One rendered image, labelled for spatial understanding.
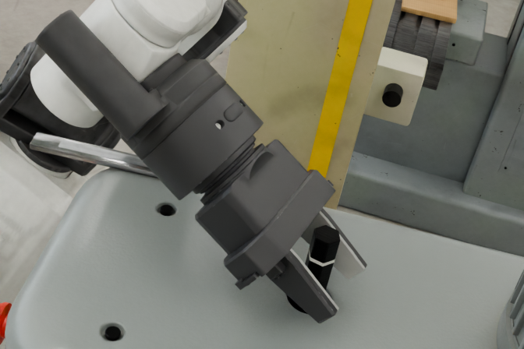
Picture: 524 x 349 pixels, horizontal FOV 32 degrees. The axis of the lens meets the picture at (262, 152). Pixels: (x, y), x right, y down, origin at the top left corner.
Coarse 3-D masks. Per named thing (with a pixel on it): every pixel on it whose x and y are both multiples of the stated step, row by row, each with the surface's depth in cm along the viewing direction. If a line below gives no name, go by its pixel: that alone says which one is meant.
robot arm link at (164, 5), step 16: (112, 0) 65; (128, 0) 64; (144, 0) 64; (160, 0) 65; (176, 0) 68; (192, 0) 70; (128, 16) 64; (144, 16) 64; (160, 16) 64; (176, 16) 66; (192, 16) 68; (144, 32) 65; (160, 32) 65; (176, 32) 66
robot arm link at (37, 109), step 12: (24, 96) 109; (36, 96) 109; (12, 108) 111; (24, 108) 110; (36, 108) 110; (36, 120) 112; (48, 120) 111; (60, 120) 111; (60, 132) 112; (72, 132) 112; (84, 132) 112; (96, 132) 112
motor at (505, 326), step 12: (516, 288) 70; (516, 300) 68; (504, 312) 72; (516, 312) 69; (504, 324) 70; (516, 324) 67; (504, 336) 69; (516, 336) 68; (504, 348) 69; (516, 348) 68
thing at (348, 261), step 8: (320, 216) 71; (328, 216) 71; (312, 224) 72; (320, 224) 71; (328, 224) 71; (336, 224) 71; (304, 232) 73; (312, 232) 72; (344, 240) 71; (344, 248) 71; (352, 248) 72; (336, 256) 72; (344, 256) 72; (352, 256) 71; (360, 256) 72; (336, 264) 73; (344, 264) 72; (352, 264) 72; (360, 264) 72; (344, 272) 73; (352, 272) 72; (360, 272) 72
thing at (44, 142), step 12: (36, 144) 81; (48, 144) 81; (60, 144) 81; (72, 144) 81; (84, 144) 82; (72, 156) 81; (84, 156) 81; (96, 156) 81; (108, 156) 81; (120, 156) 81; (132, 156) 81; (120, 168) 81; (132, 168) 80; (144, 168) 80
